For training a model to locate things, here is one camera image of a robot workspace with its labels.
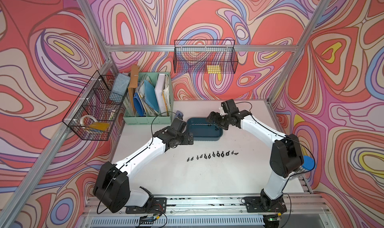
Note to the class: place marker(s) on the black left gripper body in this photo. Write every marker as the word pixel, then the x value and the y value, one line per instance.
pixel 183 139

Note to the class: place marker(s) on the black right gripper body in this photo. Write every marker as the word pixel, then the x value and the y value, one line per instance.
pixel 222 121

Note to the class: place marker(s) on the dark teal storage box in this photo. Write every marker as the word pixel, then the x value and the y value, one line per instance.
pixel 204 131

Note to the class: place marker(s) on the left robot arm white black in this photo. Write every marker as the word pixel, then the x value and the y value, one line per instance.
pixel 112 187

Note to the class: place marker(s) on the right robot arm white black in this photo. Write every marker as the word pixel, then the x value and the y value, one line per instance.
pixel 286 154

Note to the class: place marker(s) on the grey blue hole punch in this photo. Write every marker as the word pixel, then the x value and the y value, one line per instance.
pixel 179 115

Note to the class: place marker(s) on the blue folder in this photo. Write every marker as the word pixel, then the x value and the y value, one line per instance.
pixel 145 101

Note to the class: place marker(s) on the green plastic file organizer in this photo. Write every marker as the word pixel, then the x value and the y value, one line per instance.
pixel 157 120

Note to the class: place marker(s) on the white binder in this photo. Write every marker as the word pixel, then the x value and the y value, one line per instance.
pixel 159 92

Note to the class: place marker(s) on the yellow sticky note pad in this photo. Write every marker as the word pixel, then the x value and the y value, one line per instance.
pixel 214 69

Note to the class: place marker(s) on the yellow card in basket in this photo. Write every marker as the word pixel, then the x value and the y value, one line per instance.
pixel 98 127

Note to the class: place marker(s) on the grey blue sponge pad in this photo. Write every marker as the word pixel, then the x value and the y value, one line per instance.
pixel 119 88

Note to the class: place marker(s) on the brown cardboard folder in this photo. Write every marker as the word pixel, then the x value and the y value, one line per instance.
pixel 134 74

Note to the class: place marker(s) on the white tape roll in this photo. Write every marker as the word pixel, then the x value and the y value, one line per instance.
pixel 87 120

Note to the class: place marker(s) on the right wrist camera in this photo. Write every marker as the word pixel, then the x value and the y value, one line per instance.
pixel 228 107

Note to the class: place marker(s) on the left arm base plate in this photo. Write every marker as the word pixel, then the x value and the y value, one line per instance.
pixel 142 201

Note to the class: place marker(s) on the black wire basket back wall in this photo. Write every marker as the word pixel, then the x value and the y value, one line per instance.
pixel 193 55

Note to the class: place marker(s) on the black wire basket wall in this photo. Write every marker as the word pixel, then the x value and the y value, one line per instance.
pixel 94 101
pixel 193 55

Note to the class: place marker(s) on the black wire basket left wall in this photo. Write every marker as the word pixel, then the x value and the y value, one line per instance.
pixel 94 101

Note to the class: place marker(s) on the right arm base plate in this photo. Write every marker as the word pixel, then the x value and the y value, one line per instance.
pixel 264 205

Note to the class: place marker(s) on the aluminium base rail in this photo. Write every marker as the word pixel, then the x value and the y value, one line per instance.
pixel 217 211

